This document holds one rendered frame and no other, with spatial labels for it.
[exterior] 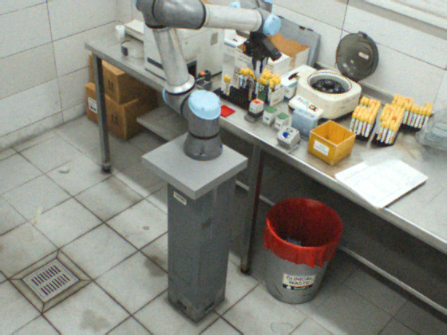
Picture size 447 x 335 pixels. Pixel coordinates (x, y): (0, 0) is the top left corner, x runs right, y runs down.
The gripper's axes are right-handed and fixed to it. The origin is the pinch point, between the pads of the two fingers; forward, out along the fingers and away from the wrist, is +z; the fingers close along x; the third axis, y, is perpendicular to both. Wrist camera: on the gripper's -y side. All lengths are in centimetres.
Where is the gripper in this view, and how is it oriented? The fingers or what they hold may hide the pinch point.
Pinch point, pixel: (259, 75)
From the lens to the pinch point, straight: 234.3
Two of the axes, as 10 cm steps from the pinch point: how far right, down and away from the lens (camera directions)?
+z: -0.6, 7.8, 6.2
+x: -7.0, 4.1, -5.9
